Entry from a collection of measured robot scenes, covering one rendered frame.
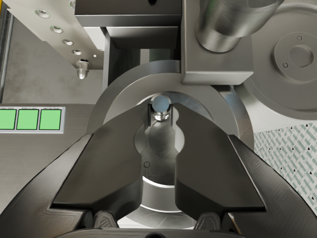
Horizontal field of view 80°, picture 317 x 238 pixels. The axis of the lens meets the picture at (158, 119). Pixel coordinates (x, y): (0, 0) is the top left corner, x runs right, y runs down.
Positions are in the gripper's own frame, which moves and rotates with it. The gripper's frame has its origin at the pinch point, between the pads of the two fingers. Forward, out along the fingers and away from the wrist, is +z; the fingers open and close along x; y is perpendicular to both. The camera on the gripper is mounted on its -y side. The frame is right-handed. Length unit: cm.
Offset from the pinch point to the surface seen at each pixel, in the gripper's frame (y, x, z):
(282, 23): -4.2, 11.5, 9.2
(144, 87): 0.2, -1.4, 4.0
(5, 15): -3, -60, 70
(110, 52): -1.9, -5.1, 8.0
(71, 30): -1.6, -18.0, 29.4
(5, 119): 19, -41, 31
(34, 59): 37, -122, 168
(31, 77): 50, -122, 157
